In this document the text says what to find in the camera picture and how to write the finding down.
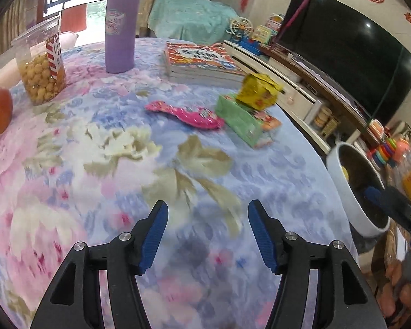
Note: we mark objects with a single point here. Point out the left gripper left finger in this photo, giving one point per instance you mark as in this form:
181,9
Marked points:
73,299

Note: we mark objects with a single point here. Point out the clear popcorn jar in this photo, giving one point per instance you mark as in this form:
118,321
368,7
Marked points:
39,60

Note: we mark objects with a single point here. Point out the purple tumbler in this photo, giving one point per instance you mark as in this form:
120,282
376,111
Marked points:
120,34

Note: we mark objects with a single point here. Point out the white black trash bin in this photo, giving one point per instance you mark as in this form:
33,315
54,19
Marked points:
366,219

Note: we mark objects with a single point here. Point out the black television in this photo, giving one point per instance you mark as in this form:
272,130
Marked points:
364,60

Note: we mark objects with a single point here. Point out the yellow foam fruit net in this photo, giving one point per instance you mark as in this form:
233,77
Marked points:
345,173

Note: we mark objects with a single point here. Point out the teal covered furniture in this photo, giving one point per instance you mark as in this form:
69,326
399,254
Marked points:
199,21

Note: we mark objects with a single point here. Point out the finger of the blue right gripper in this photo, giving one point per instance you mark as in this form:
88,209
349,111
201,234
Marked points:
373,195

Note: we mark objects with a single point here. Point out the toy ferris wheel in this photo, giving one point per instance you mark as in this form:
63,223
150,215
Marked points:
239,28

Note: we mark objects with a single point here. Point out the pink candy wrapper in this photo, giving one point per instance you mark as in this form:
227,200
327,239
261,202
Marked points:
198,117

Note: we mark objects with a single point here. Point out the rainbow stacking ring toy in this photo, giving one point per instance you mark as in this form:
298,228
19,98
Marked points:
383,153

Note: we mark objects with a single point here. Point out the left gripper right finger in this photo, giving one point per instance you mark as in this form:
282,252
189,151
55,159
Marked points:
343,297

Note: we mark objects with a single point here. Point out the green snack box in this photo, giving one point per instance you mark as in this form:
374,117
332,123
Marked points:
256,128

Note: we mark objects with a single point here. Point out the yellow crumpled snack bag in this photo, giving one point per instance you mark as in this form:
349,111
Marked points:
259,91

